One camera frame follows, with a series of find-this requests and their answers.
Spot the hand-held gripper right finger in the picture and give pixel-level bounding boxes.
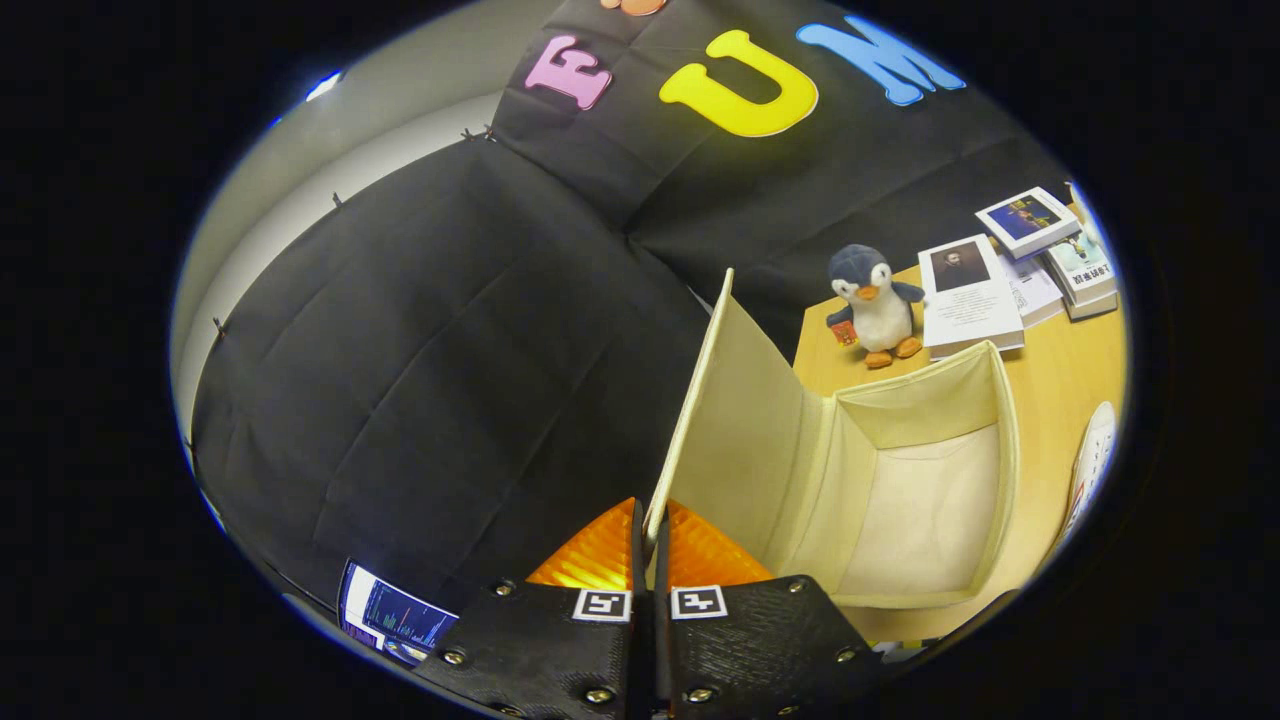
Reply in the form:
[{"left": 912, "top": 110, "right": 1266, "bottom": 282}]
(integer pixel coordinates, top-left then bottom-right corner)
[{"left": 652, "top": 499, "right": 883, "bottom": 720}]

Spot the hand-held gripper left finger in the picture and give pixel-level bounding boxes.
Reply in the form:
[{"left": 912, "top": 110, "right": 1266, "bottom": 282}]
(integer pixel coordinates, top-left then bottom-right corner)
[{"left": 415, "top": 497, "right": 649, "bottom": 720}]

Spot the beige fabric storage box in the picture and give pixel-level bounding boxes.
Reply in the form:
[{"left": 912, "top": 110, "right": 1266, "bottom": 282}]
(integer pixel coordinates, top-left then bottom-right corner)
[{"left": 643, "top": 267, "right": 1022, "bottom": 611}]

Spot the white canvas shoe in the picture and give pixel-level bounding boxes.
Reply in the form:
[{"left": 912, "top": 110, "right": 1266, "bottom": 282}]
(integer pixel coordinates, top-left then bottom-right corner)
[{"left": 1058, "top": 400, "right": 1119, "bottom": 549}]

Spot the computer screen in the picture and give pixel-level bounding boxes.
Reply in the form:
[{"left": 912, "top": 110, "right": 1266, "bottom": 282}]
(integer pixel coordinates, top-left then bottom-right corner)
[{"left": 338, "top": 560, "right": 461, "bottom": 669}]

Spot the black backdrop cloth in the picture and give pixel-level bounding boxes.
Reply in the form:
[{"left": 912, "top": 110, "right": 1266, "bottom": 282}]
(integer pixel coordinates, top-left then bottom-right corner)
[{"left": 190, "top": 0, "right": 1076, "bottom": 611}]

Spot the penguin plush toy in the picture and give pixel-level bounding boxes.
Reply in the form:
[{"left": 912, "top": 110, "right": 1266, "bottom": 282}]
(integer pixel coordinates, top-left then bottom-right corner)
[{"left": 825, "top": 244, "right": 926, "bottom": 370}]

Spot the portrait cover book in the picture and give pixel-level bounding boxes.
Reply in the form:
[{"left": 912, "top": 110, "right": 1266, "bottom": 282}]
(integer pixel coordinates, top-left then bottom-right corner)
[{"left": 917, "top": 233, "right": 1026, "bottom": 361}]

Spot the plain white book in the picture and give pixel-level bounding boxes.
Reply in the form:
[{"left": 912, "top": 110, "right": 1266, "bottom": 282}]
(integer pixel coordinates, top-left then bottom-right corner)
[{"left": 1000, "top": 255, "right": 1066, "bottom": 329}]

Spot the teal cover book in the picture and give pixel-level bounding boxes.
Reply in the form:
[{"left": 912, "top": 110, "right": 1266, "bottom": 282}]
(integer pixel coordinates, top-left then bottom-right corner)
[{"left": 1040, "top": 232, "right": 1119, "bottom": 306}]

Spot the blue picture cover book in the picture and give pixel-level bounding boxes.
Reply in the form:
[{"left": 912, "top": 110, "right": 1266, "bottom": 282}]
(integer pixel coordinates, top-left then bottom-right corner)
[{"left": 975, "top": 186, "right": 1082, "bottom": 261}]

